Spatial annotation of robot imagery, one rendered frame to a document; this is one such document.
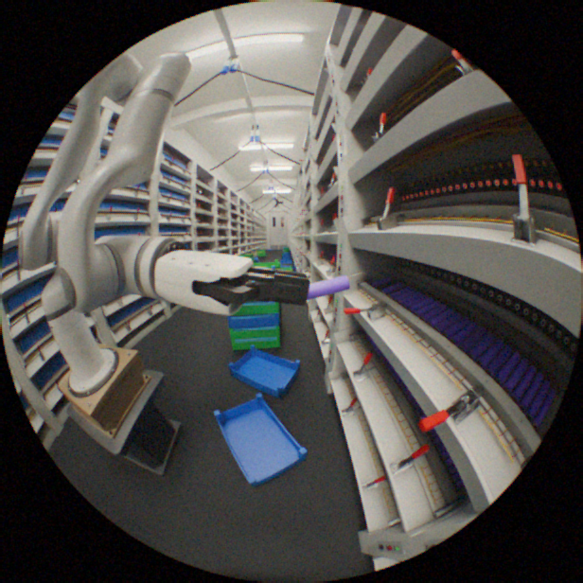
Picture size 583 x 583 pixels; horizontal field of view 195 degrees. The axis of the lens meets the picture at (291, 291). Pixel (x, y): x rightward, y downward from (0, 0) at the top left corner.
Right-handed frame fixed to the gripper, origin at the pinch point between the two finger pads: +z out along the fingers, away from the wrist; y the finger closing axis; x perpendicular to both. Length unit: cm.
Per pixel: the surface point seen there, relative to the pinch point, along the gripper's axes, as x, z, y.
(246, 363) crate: -63, -12, -51
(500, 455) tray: -6.8, 21.8, 24.3
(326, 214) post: 27, 24, -100
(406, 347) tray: -7.3, 21.4, 0.6
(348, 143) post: 39, 13, -30
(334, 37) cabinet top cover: 108, 2, -25
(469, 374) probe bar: -3.9, 22.9, 12.2
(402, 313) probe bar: -3.5, 23.2, -5.6
